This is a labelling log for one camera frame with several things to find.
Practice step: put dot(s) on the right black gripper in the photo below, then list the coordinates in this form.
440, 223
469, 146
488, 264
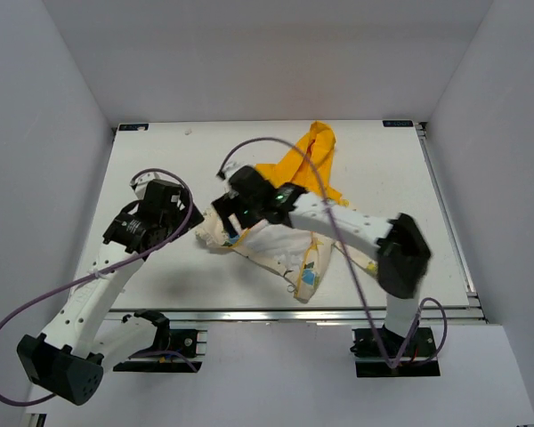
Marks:
229, 205

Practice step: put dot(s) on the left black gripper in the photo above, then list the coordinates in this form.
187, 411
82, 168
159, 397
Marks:
183, 198

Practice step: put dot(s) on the yellow patterned child jacket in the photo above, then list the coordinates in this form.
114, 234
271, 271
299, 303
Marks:
300, 257

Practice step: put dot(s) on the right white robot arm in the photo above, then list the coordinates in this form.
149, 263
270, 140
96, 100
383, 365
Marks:
396, 245

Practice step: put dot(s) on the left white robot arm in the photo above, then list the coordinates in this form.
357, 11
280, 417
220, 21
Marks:
70, 357

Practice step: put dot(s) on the left blue table label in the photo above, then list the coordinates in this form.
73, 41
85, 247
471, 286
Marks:
133, 127

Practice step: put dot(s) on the blue table label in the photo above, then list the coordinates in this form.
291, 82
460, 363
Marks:
133, 127
397, 123

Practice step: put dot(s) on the right blue table label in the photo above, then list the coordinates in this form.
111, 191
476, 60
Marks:
397, 123

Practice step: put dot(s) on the aluminium table front rail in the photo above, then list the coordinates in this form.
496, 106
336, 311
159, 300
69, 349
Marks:
428, 313

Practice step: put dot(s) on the aluminium table rail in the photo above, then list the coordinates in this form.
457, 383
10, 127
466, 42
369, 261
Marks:
435, 175
428, 313

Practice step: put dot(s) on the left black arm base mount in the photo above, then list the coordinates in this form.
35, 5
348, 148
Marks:
174, 349

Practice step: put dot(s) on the aluminium table right rail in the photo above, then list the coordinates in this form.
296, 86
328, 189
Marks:
435, 175

